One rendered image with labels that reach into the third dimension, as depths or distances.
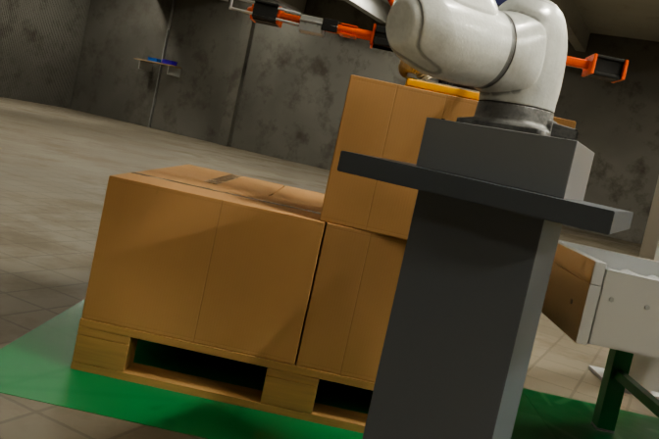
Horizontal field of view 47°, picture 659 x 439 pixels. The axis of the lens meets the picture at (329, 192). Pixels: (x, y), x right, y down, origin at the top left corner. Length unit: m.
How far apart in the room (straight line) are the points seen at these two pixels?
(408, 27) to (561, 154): 0.36
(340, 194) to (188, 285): 0.48
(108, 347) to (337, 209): 0.73
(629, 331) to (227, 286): 1.04
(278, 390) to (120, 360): 0.44
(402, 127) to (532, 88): 0.58
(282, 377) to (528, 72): 1.08
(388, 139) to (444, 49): 0.67
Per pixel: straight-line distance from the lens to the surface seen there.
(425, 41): 1.39
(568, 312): 2.11
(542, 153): 1.44
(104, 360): 2.21
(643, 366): 3.52
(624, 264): 2.71
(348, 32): 2.20
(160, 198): 2.09
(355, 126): 2.03
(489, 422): 1.52
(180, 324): 2.14
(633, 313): 2.04
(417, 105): 2.03
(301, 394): 2.14
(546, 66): 1.55
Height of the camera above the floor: 0.77
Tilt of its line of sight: 4 degrees down
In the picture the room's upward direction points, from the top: 12 degrees clockwise
